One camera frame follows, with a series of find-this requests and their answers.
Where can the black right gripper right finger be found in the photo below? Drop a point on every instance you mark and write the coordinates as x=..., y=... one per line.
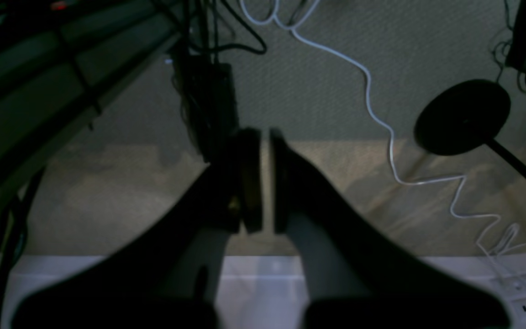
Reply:
x=356, y=277

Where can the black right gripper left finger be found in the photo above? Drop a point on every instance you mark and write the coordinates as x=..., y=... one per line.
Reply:
x=168, y=277

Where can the black power strip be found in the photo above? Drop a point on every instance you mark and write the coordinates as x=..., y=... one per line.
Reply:
x=209, y=100

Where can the black round stand base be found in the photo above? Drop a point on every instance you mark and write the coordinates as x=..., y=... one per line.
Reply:
x=463, y=118

